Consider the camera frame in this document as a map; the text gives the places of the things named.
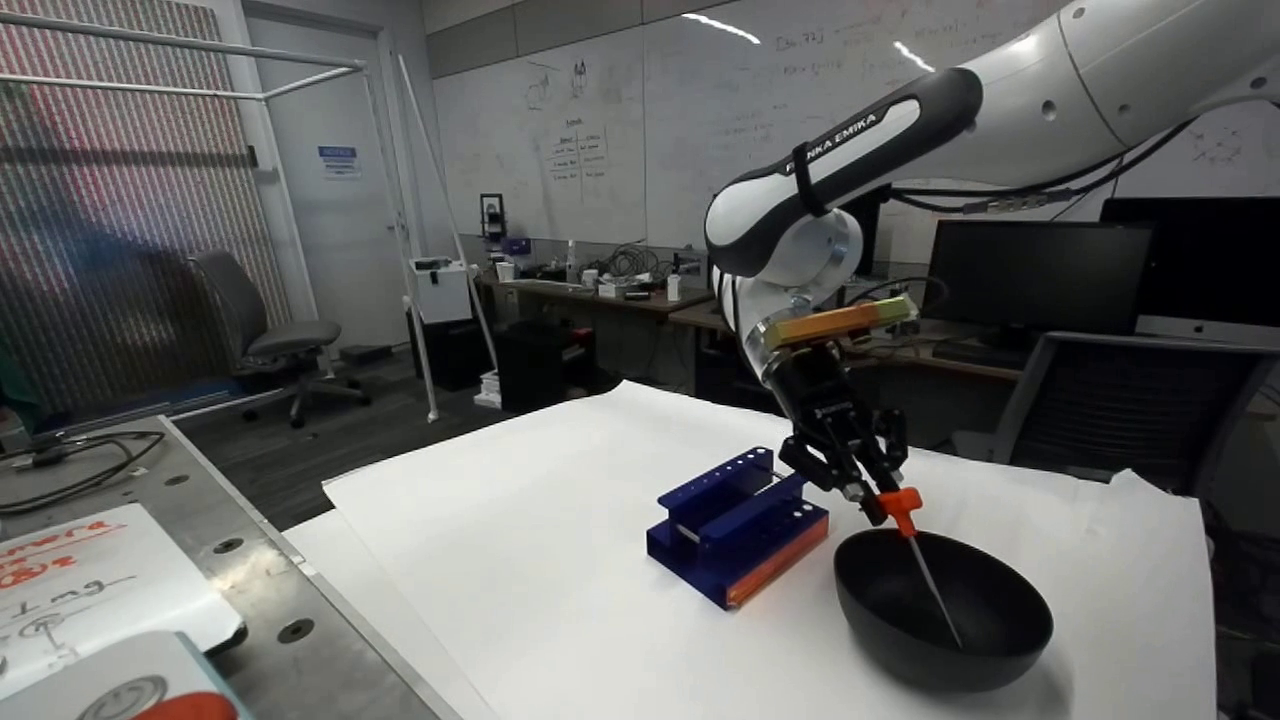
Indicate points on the large black computer monitor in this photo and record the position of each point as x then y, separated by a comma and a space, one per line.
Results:
1200, 260

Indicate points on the cluttered wooden desk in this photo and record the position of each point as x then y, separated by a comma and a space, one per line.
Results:
601, 302

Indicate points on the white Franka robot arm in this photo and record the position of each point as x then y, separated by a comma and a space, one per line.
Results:
933, 120

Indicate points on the large white paper sheet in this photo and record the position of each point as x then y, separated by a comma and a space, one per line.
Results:
532, 561

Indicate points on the wall whiteboard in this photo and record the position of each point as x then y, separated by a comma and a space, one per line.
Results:
601, 120

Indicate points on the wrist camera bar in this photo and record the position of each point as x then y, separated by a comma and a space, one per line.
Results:
842, 321

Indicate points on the blue and orange rack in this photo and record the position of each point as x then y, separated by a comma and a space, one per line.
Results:
742, 527

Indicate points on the red and white box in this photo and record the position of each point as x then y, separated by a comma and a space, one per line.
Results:
134, 683

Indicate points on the blue door sign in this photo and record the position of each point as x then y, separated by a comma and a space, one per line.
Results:
337, 157

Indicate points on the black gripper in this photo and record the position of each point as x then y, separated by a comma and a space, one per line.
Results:
809, 381

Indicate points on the white sheet with handwriting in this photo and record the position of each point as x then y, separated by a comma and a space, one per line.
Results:
95, 581

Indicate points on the black bowl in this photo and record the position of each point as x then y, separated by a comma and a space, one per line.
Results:
947, 613

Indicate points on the small black computer monitor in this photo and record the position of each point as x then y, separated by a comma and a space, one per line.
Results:
1036, 277

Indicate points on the grey mesh chair back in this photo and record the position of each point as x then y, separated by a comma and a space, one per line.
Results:
1121, 404

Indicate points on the grey office chair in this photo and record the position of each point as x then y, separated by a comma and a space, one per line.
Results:
262, 334

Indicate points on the white box on stand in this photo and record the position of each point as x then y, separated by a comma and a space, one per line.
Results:
440, 290

